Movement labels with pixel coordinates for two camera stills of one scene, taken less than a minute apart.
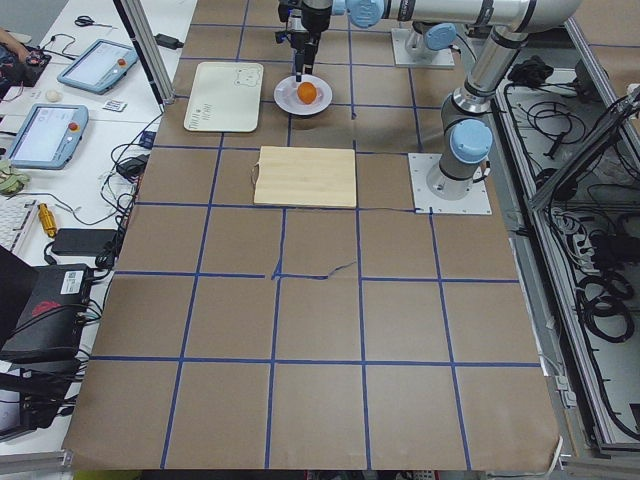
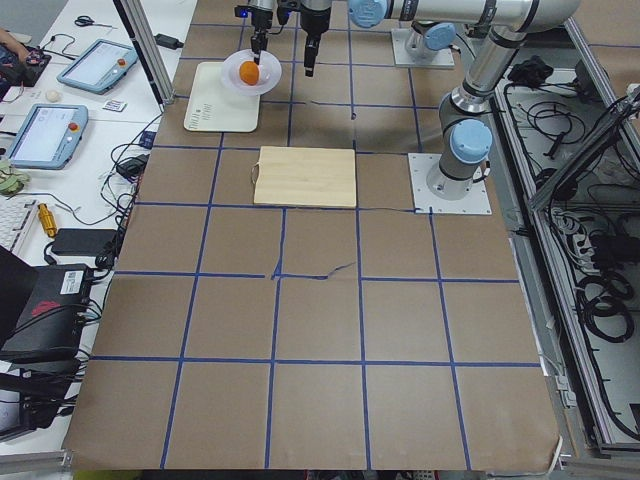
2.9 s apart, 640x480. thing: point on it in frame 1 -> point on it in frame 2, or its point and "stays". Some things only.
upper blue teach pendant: [99, 66] stays
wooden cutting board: [321, 177] stays
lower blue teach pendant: [49, 136] stays
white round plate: [286, 95] -> [270, 73]
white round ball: [54, 96] stays
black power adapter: [168, 41] stays
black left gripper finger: [299, 66] -> [310, 53]
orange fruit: [307, 92] -> [249, 72]
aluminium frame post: [136, 22] stays
